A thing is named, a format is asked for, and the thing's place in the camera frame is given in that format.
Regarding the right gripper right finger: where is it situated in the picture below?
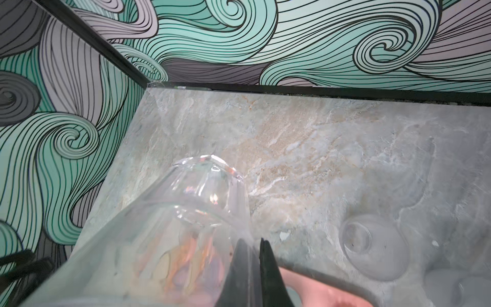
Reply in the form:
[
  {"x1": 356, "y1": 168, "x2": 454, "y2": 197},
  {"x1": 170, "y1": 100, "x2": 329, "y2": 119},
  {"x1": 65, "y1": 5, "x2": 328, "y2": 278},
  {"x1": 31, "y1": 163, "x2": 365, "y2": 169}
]
[{"x1": 260, "y1": 239, "x2": 294, "y2": 307}]

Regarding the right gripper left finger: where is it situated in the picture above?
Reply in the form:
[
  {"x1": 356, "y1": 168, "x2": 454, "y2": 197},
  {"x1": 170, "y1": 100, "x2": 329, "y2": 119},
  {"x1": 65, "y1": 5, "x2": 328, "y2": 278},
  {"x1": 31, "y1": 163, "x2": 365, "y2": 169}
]
[{"x1": 215, "y1": 239, "x2": 263, "y2": 306}]

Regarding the pink tray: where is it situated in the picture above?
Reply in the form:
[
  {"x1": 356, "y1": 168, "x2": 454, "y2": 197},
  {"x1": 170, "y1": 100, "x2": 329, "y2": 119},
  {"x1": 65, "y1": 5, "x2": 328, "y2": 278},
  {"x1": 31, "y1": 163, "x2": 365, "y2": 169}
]
[{"x1": 280, "y1": 267, "x2": 373, "y2": 307}]

